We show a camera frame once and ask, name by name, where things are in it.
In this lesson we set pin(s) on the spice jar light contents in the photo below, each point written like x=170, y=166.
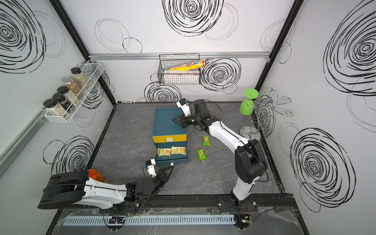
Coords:
x=80, y=78

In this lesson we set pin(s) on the spice jar white contents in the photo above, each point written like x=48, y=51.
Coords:
x=54, y=107

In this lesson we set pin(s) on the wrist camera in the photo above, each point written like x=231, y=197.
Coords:
x=184, y=105
x=149, y=166

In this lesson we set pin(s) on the yellow cookie packet two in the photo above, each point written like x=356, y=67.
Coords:
x=178, y=150

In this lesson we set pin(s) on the yellow top drawer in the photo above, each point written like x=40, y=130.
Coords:
x=170, y=138

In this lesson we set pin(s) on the spice jar dark contents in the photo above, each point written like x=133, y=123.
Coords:
x=63, y=101

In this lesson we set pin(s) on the white box in basket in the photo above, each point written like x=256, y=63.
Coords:
x=190, y=77

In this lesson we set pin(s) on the black wire wall basket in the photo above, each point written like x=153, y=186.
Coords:
x=172, y=60

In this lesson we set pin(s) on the white slotted cable duct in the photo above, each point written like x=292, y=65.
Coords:
x=149, y=220

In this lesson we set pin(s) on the white clear spice shelf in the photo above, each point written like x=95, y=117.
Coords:
x=85, y=113

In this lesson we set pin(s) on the green cookie packet two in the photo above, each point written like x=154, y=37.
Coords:
x=201, y=155

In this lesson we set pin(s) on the teal drawer cabinet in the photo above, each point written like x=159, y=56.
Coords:
x=163, y=124

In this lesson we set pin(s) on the aluminium wall rail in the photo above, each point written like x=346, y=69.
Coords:
x=155, y=56

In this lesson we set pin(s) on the spice jar beige contents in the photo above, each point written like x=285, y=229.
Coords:
x=69, y=95

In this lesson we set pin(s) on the yellow snack tube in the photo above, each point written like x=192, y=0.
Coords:
x=190, y=66

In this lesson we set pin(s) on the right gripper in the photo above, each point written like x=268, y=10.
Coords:
x=182, y=123

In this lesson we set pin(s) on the spice jar brown contents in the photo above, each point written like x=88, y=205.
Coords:
x=73, y=86

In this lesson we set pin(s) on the teal middle drawer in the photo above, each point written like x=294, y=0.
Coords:
x=172, y=158

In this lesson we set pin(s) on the orange mug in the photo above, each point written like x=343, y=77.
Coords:
x=94, y=174

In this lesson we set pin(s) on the green plastic wine glass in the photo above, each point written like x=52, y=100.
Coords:
x=247, y=106

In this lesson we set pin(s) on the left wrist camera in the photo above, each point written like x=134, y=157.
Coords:
x=149, y=166

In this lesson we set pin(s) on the green cookie packet one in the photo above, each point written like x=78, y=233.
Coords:
x=206, y=141

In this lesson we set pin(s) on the chrome glass holder stand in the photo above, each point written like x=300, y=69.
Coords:
x=264, y=115

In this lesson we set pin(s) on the yellow cookie packet one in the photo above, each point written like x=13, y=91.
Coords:
x=164, y=152

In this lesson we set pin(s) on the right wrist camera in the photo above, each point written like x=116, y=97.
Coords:
x=184, y=105

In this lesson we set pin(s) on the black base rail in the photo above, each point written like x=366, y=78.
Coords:
x=211, y=202

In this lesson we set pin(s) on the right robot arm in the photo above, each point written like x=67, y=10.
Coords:
x=249, y=157

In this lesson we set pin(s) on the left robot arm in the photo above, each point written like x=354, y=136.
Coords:
x=78, y=188

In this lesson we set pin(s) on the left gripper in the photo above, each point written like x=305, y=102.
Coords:
x=161, y=175

